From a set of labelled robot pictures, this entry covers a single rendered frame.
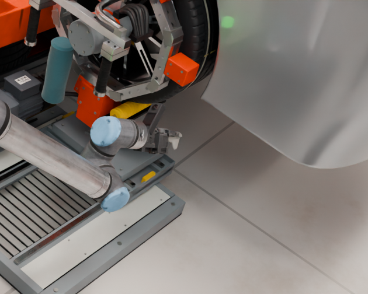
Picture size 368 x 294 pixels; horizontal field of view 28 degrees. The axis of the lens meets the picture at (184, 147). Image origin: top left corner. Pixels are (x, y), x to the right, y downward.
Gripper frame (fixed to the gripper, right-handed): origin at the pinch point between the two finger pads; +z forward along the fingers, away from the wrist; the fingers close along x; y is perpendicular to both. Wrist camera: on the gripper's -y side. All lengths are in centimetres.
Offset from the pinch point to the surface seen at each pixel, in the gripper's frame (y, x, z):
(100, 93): -10.8, -22.1, -16.6
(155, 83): -17.4, -16.5, 4.5
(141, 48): -31.0, -29.6, 9.5
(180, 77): -19.4, -5.1, 3.9
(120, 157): 11, -57, 33
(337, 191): 18, -12, 145
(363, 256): 45, 13, 126
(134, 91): -14.2, -28.2, 6.2
